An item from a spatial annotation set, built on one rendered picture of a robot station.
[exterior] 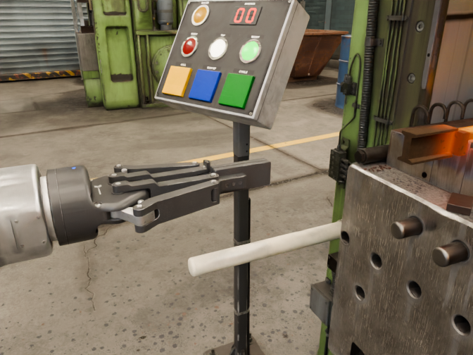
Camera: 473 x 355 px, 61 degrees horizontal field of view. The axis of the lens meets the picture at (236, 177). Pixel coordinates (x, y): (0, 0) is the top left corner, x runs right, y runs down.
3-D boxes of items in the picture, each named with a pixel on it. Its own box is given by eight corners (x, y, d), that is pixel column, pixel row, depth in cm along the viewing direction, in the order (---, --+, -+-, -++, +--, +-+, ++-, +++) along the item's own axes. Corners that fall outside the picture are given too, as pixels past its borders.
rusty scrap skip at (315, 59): (291, 87, 663) (293, 33, 630) (234, 73, 814) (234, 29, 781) (345, 82, 719) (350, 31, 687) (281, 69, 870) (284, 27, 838)
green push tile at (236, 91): (242, 107, 88) (253, 75, 88) (217, 103, 92) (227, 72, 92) (246, 110, 89) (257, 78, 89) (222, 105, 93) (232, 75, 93)
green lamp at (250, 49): (248, 62, 89) (248, 41, 87) (239, 60, 93) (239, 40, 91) (260, 61, 90) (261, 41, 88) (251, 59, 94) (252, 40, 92)
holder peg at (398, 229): (400, 243, 59) (403, 227, 58) (387, 234, 61) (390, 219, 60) (421, 237, 61) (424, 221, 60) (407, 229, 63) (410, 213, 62)
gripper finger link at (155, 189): (110, 181, 40) (112, 186, 39) (216, 165, 44) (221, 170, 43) (115, 217, 41) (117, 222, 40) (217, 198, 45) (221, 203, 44)
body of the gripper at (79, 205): (55, 222, 44) (141, 207, 47) (58, 264, 37) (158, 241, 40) (43, 158, 41) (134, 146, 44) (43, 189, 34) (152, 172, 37)
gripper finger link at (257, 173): (212, 167, 45) (215, 170, 44) (267, 159, 47) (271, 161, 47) (212, 192, 46) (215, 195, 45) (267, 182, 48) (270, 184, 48)
